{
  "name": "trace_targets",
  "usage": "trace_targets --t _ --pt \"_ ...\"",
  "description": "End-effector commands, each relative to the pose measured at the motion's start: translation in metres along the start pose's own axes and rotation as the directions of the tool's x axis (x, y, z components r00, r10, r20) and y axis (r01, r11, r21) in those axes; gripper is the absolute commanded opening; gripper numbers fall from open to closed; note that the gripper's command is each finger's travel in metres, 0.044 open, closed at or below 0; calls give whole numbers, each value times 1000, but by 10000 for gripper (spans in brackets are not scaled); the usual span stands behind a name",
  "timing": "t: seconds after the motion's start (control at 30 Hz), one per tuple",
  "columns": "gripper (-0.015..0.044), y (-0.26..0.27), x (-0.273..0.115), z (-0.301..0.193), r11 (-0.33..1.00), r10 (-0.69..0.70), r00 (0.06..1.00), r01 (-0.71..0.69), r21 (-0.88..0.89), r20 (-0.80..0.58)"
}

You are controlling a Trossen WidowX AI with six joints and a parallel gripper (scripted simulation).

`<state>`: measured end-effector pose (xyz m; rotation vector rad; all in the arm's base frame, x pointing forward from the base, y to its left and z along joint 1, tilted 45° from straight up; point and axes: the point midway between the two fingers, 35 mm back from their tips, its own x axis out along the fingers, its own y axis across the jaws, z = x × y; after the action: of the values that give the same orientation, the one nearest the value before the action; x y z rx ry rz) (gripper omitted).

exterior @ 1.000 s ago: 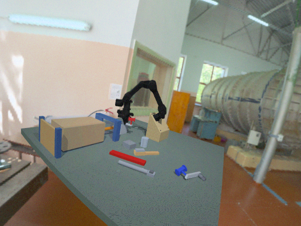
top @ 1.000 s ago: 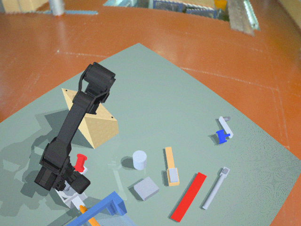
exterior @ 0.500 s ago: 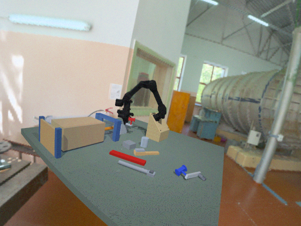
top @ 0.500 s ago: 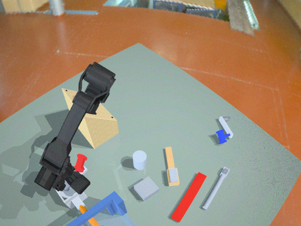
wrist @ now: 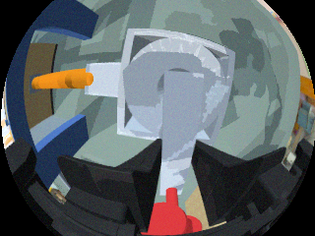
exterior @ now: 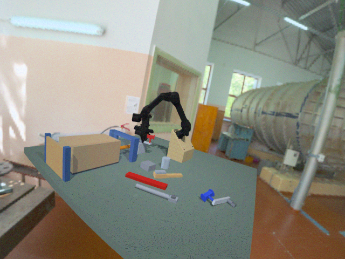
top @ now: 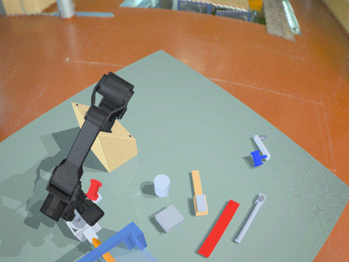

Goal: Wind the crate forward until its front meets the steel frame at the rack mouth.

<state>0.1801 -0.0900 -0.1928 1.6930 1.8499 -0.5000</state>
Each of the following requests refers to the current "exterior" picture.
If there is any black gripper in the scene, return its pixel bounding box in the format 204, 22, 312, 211
135, 123, 154, 143

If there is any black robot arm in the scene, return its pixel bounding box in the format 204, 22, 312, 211
132, 92, 191, 139

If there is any pale blue cylinder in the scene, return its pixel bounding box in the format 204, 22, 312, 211
161, 156, 171, 169

